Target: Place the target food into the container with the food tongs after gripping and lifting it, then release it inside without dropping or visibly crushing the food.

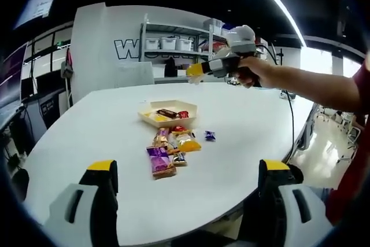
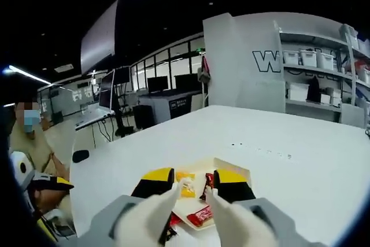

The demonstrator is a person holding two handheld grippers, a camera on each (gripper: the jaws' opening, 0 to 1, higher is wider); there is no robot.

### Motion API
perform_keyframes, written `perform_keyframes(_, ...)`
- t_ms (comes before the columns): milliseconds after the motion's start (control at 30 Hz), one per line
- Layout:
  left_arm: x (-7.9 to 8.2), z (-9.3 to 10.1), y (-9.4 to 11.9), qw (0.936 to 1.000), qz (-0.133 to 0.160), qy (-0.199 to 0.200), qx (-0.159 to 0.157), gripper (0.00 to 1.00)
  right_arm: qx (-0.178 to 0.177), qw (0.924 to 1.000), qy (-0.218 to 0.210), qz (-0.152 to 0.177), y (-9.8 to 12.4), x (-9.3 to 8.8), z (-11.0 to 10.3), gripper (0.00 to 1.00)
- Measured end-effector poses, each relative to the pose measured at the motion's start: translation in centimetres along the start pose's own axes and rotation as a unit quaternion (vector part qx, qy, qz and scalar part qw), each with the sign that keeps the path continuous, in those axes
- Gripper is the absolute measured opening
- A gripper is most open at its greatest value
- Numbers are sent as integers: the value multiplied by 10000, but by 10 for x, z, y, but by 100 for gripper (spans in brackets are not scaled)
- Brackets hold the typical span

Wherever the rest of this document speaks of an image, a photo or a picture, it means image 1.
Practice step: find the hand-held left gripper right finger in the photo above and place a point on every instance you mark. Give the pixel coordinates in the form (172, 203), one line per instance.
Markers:
(286, 200)

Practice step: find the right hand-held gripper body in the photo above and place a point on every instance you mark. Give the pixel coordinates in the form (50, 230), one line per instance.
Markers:
(241, 40)

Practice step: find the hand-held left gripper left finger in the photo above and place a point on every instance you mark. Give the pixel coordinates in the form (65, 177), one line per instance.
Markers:
(86, 200)

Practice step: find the beige plastic food tongs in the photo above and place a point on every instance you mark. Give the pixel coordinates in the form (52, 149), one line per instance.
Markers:
(197, 79)

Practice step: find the beige hexagonal food container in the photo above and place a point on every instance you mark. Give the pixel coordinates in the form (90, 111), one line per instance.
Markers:
(173, 104)

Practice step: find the red snack food packet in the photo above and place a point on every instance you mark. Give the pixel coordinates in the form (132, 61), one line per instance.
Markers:
(183, 114)

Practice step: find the dark brown food bar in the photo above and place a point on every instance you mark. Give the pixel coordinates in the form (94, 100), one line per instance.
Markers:
(167, 112)

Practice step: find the yellow clear food packet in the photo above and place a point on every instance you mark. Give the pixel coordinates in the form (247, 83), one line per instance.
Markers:
(159, 118)

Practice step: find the pile of snack food packets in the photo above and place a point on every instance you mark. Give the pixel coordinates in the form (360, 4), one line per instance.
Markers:
(160, 161)

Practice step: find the person's right hand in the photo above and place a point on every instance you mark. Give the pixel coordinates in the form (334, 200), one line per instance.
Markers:
(255, 70)

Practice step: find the person's blue jeans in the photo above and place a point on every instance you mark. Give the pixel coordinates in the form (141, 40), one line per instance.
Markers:
(321, 193)

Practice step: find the black bag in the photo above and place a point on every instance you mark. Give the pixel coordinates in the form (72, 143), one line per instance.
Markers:
(170, 67)

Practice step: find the ceiling light strip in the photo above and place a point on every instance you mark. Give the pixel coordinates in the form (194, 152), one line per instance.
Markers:
(279, 0)

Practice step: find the set of white storage bins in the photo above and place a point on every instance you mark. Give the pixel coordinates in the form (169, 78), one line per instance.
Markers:
(169, 43)

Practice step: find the person in red shirt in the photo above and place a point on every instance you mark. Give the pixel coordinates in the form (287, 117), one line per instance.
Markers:
(347, 200)

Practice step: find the grey metal shelving rack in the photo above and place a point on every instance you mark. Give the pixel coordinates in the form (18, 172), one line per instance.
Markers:
(173, 28)

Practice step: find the dark grey counter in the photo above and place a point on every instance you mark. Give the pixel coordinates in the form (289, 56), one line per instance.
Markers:
(52, 105)

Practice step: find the black computer monitor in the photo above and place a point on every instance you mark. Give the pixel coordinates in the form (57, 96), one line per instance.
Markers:
(28, 88)
(49, 82)

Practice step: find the grey red hanging bag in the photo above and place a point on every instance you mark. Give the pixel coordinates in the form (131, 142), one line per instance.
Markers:
(67, 69)

